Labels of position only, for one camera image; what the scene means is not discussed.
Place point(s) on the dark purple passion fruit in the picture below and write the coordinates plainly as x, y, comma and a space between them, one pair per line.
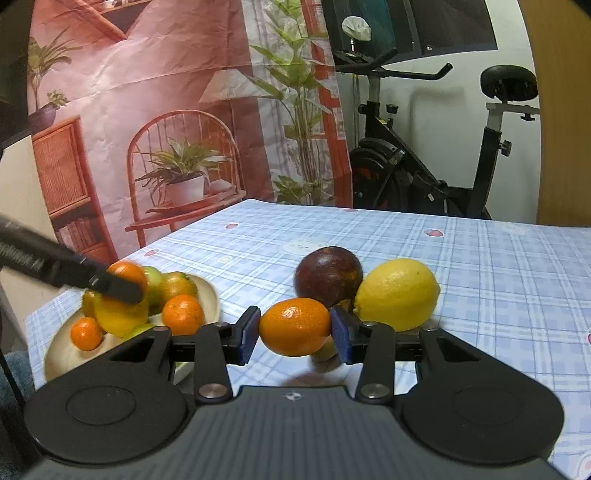
328, 277

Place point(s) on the wooden panel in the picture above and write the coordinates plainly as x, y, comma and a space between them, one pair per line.
568, 138

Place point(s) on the yellow-green round fruit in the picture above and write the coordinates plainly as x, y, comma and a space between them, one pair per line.
154, 286

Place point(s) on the large orange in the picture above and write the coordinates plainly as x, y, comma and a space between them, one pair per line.
131, 272

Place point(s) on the dark window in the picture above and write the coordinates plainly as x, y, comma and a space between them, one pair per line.
452, 23

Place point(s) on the brownish orange fruit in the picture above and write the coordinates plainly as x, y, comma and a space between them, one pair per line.
180, 286

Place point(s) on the blue plaid tablecloth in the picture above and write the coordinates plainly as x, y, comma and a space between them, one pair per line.
485, 277

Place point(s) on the cream round plate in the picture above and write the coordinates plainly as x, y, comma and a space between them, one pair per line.
60, 360

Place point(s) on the large yellow citrus fruit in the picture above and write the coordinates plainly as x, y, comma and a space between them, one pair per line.
117, 318

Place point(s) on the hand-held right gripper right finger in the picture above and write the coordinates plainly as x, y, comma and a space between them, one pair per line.
341, 334

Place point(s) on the small pale yellow fruit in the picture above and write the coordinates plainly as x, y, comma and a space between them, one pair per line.
325, 351

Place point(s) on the tiny orange mandarin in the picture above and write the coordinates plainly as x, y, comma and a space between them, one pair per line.
86, 333

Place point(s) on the blue fuzzy rug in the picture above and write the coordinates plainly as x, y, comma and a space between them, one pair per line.
18, 369

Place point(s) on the printed pink wall cloth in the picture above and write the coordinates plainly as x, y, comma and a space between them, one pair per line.
161, 69

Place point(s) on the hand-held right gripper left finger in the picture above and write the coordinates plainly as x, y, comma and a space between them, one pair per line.
249, 334

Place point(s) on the white plastic bag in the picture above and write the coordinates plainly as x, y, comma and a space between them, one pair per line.
356, 26

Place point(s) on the yellow lemon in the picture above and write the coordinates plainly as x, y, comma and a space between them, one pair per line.
397, 293

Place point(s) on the green lime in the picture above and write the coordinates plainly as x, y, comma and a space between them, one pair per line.
138, 331

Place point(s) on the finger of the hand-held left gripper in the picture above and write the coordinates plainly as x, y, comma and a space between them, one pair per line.
120, 288

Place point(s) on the black exercise bike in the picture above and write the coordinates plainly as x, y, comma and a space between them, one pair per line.
392, 161

